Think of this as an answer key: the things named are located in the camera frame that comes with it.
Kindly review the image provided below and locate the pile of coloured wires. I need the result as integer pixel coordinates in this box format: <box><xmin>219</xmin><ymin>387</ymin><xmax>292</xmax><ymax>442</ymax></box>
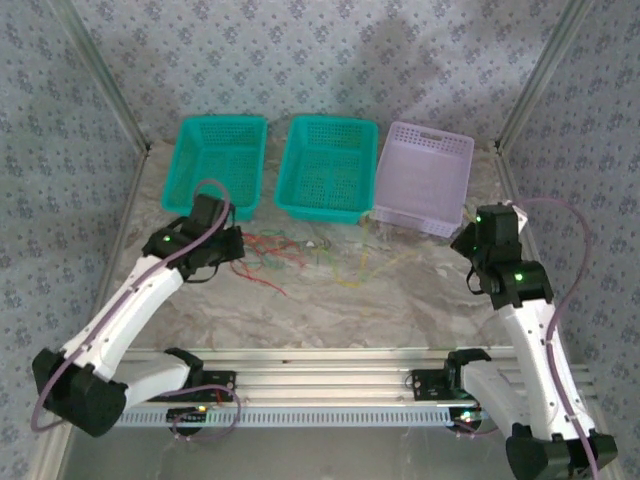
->
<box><xmin>249</xmin><ymin>228</ymin><xmax>301</xmax><ymax>266</ymax></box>

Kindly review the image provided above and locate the thin red cable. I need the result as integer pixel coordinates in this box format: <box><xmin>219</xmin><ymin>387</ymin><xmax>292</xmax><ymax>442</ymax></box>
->
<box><xmin>228</xmin><ymin>232</ymin><xmax>289</xmax><ymax>297</ymax></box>
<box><xmin>244</xmin><ymin>234</ymin><xmax>307</xmax><ymax>269</ymax></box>

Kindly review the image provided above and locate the thin green cable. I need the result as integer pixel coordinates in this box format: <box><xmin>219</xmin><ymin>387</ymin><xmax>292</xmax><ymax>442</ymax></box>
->
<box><xmin>312</xmin><ymin>234</ymin><xmax>342</xmax><ymax>266</ymax></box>

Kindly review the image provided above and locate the teal plastic mesh basket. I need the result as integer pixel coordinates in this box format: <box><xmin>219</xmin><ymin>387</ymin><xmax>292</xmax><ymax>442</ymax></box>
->
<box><xmin>160</xmin><ymin>115</ymin><xmax>270</xmax><ymax>223</ymax></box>
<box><xmin>274</xmin><ymin>114</ymin><xmax>379</xmax><ymax>225</ymax></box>

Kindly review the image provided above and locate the lilac plastic mesh basket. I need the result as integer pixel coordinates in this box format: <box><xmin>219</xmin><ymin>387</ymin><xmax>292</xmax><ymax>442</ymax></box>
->
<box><xmin>370</xmin><ymin>120</ymin><xmax>475</xmax><ymax>238</ymax></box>

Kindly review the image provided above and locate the black controller board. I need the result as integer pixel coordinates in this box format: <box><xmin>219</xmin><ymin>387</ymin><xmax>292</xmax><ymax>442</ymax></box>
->
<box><xmin>448</xmin><ymin>407</ymin><xmax>489</xmax><ymax>432</ymax></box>
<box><xmin>166</xmin><ymin>406</ymin><xmax>211</xmax><ymax>424</ymax></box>

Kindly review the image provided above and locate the grey metal base sheet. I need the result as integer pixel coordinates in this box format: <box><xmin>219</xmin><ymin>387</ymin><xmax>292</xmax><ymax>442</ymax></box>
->
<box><xmin>59</xmin><ymin>427</ymin><xmax>516</xmax><ymax>480</ymax></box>

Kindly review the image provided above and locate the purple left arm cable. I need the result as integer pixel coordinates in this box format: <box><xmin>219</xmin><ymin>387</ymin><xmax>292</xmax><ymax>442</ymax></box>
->
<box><xmin>30</xmin><ymin>178</ymin><xmax>236</xmax><ymax>434</ymax></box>

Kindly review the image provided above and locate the aluminium frame post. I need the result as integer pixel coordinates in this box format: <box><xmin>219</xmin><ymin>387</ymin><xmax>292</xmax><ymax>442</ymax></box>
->
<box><xmin>49</xmin><ymin>0</ymin><xmax>153</xmax><ymax>153</ymax></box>
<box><xmin>494</xmin><ymin>0</ymin><xmax>596</xmax><ymax>153</ymax></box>

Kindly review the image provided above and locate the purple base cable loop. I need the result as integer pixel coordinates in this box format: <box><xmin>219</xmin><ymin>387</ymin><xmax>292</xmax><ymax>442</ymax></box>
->
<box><xmin>169</xmin><ymin>384</ymin><xmax>242</xmax><ymax>444</ymax></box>
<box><xmin>457</xmin><ymin>424</ymin><xmax>501</xmax><ymax>439</ymax></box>

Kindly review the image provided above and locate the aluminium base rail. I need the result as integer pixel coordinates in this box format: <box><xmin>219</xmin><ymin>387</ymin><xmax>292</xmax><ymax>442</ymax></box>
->
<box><xmin>112</xmin><ymin>346</ymin><xmax>599</xmax><ymax>416</ymax></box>

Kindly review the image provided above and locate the slotted grey cable duct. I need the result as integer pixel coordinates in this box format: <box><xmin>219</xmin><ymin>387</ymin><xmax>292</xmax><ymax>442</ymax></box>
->
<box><xmin>107</xmin><ymin>405</ymin><xmax>484</xmax><ymax>430</ymax></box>

